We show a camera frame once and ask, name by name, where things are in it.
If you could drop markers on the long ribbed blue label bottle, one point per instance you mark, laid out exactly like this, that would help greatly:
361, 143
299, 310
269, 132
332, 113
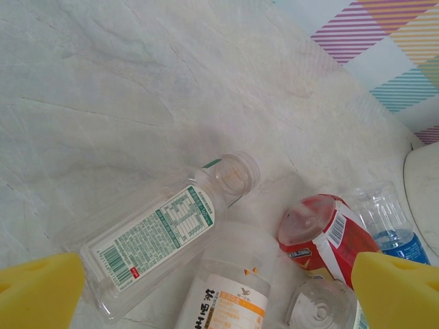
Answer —
409, 246

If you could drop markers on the orange-red sleeve bottle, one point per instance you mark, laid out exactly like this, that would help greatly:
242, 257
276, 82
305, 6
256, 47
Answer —
356, 240

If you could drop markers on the square white orange label bottle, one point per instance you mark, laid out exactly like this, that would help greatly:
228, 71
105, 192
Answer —
233, 301

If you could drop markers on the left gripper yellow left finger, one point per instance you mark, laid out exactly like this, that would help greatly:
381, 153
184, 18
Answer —
34, 294

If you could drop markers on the red cap red label bottle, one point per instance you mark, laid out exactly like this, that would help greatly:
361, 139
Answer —
319, 305

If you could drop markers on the small clear white label bottle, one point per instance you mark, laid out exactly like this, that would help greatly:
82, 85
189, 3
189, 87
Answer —
154, 240

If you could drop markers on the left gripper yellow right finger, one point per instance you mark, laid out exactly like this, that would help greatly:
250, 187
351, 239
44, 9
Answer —
401, 298

